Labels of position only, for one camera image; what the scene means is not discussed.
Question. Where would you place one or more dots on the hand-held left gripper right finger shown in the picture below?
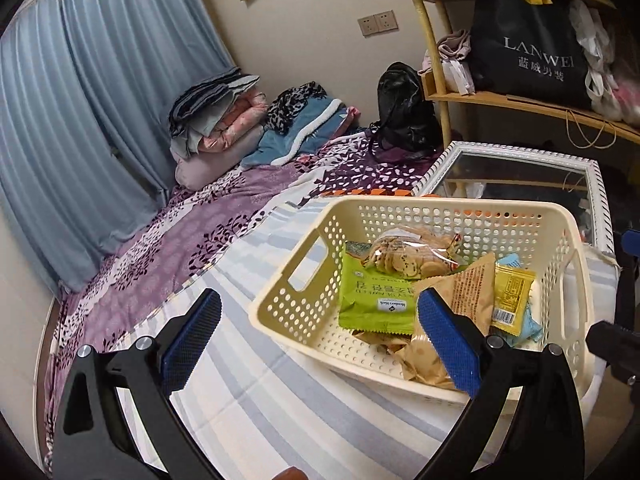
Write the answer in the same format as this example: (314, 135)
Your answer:
(450, 350)

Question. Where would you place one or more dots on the orange black strip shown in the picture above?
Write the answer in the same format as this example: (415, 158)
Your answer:
(370, 193)

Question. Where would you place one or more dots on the tan snack packet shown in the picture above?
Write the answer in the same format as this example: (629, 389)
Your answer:
(420, 365)
(470, 290)

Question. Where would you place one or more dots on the black leather bag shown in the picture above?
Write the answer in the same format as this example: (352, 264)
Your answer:
(400, 100)

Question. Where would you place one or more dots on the blue fleece garment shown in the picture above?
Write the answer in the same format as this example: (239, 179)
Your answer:
(310, 120)

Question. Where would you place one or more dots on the green seaweed packet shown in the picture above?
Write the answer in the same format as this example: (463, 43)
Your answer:
(375, 300)

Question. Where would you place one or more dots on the white plastic bags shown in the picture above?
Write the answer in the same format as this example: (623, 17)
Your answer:
(600, 60)

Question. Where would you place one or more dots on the clear bag of round cookies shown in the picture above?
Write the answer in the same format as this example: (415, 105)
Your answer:
(400, 260)

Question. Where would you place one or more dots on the white folded garment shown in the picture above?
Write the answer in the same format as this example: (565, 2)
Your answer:
(460, 77)

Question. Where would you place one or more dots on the black shopping bag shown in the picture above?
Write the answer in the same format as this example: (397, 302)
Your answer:
(525, 35)

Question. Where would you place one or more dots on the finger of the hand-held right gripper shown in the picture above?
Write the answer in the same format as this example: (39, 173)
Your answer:
(615, 347)
(631, 245)

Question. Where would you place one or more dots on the pink folded garment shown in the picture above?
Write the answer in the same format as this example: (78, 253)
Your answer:
(455, 42)

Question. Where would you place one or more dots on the beige wall socket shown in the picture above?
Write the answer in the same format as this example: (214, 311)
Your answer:
(368, 25)
(387, 21)

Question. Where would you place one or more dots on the bamboo shelf rack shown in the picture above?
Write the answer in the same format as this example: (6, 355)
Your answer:
(435, 90)

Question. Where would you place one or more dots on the folded grey blanket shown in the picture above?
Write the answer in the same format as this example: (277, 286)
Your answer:
(210, 97)

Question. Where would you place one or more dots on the leopard print scarf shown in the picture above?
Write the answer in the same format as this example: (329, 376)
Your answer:
(290, 105)

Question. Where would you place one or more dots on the pink floral quilt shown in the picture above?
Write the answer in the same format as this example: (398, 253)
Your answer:
(235, 125)

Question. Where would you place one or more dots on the pink plastic bag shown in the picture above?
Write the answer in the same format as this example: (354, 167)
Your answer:
(627, 95)

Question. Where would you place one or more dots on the blue white striped sheet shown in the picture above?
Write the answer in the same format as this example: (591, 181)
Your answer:
(280, 410)

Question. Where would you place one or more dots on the white framed mirror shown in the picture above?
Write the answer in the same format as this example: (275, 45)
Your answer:
(500, 152)

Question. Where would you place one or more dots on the light blue snack packet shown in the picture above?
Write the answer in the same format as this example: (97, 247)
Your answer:
(527, 332)

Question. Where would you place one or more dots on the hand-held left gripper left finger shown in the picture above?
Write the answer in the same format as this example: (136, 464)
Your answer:
(192, 345)

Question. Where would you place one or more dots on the grey-blue curtain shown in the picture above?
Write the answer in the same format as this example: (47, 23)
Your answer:
(75, 110)

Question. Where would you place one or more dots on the purple floral bedsheet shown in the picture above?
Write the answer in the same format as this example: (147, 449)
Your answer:
(165, 240)

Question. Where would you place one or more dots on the cream perforated plastic basket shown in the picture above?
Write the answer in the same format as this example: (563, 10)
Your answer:
(310, 310)

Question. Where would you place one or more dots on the yellow snack packet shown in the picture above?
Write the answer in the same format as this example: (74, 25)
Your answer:
(512, 295)

